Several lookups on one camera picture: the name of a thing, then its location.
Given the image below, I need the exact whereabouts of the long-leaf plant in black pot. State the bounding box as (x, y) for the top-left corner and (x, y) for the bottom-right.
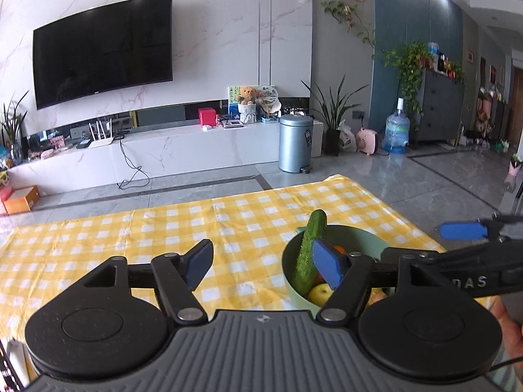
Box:
(301, 74), (368, 156)

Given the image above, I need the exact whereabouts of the pink pig heater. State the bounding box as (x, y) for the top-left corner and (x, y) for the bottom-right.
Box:
(355, 127), (381, 156)

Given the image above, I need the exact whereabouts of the person's right hand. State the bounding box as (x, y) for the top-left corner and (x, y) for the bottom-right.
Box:
(490, 299), (523, 361)

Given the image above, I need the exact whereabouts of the pink wrapped flower bouquet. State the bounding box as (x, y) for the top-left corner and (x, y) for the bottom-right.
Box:
(504, 153), (523, 192)

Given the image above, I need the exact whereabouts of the green cucumber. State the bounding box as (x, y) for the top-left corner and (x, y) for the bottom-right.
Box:
(291, 209), (328, 298)

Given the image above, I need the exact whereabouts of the orange cardboard box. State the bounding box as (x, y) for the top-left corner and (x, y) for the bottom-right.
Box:
(3, 186), (41, 215)

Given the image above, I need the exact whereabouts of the white flower basket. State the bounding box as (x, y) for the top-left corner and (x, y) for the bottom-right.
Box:
(238, 103), (257, 125)

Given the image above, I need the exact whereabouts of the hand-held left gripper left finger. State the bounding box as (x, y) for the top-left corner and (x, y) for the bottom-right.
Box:
(69, 239), (215, 326)

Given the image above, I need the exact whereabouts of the green colander bowl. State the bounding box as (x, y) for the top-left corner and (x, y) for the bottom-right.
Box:
(282, 224), (391, 310)

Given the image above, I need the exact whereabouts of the round painted fan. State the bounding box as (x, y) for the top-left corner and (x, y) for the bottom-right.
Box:
(257, 85), (282, 115)

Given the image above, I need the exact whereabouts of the blue water jug with pump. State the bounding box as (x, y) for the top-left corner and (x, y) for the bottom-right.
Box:
(384, 98), (410, 155)

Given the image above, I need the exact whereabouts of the white router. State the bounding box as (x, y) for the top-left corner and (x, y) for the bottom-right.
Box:
(88, 118), (115, 149)

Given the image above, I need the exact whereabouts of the black power cable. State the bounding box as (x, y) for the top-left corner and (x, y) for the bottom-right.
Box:
(117, 135), (150, 189)

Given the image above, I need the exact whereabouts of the white plastic bag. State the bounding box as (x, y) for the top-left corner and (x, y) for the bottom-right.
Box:
(338, 120), (357, 152)

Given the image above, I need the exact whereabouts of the hanging vine plant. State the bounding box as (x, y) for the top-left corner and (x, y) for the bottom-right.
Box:
(321, 0), (377, 60)

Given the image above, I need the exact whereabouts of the silver pedal trash can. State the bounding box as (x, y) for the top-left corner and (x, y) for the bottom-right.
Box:
(278, 114), (314, 173)

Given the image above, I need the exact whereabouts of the black flat television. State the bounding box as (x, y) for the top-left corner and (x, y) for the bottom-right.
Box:
(33, 0), (173, 110)

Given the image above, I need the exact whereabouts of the white marble television console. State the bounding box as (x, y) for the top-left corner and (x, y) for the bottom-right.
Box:
(8, 120), (323, 197)

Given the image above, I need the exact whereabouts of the green orchid plant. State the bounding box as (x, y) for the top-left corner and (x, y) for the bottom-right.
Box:
(0, 90), (29, 160)

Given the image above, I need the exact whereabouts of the grey chest of drawers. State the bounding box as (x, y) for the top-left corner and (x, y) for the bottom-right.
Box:
(409, 67), (466, 143)

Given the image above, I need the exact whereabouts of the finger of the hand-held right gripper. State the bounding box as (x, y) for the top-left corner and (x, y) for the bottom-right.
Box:
(383, 240), (501, 272)
(439, 213), (523, 241)

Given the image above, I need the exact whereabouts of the trailing pothos plant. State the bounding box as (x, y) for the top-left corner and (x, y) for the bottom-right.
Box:
(382, 41), (434, 115)

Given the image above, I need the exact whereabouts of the yellow checkered tablecloth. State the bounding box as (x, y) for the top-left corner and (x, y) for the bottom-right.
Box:
(0, 175), (448, 376)

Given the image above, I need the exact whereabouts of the white phone stand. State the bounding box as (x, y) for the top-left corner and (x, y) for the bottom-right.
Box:
(6, 337), (29, 380)

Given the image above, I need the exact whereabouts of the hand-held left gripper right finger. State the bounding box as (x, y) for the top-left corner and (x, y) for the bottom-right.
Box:
(312, 239), (454, 324)

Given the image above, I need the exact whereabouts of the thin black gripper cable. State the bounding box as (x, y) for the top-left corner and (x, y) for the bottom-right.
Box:
(488, 357), (523, 373)

